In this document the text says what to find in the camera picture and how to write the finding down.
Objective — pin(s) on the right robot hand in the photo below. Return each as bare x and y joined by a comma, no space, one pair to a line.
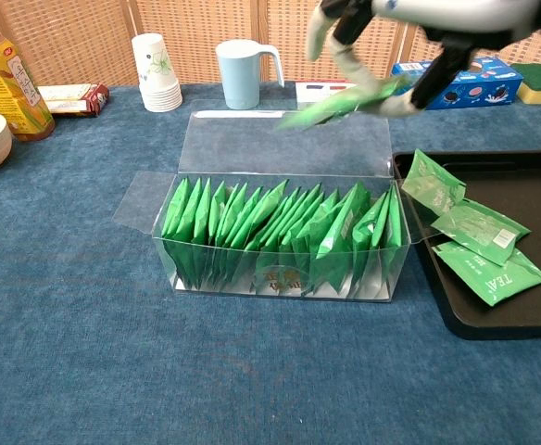
460,14

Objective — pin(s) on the blue cookie box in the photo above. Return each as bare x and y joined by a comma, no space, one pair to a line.
483,88

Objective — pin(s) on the white red card box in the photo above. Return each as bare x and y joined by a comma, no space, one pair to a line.
307,90

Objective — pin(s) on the green tea packet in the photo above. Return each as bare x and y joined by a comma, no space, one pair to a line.
493,283
479,232

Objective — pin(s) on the clear plastic tea box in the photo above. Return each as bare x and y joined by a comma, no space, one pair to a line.
275,148

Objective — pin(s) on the green tea packet bottom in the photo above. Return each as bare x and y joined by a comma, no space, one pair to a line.
493,283

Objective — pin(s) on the yellow drink bottle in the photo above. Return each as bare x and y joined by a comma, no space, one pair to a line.
6,83

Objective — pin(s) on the woven wooden folding screen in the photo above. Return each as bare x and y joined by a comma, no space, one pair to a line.
196,23

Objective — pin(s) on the black tray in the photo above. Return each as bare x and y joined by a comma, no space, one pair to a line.
507,320

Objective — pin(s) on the white paper cup stack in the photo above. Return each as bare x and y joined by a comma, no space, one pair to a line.
157,79

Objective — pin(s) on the red white snack pack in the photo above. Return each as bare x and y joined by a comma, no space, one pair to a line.
76,99

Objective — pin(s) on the blue table cloth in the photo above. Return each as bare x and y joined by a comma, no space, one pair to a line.
113,371

